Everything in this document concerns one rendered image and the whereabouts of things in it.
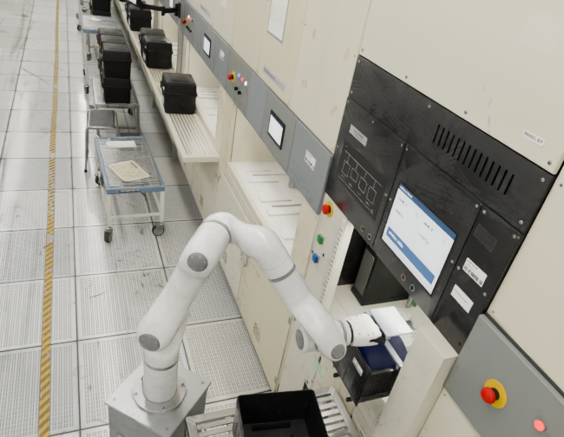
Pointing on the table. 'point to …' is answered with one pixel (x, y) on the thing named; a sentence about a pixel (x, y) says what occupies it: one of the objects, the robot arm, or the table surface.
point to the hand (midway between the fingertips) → (387, 325)
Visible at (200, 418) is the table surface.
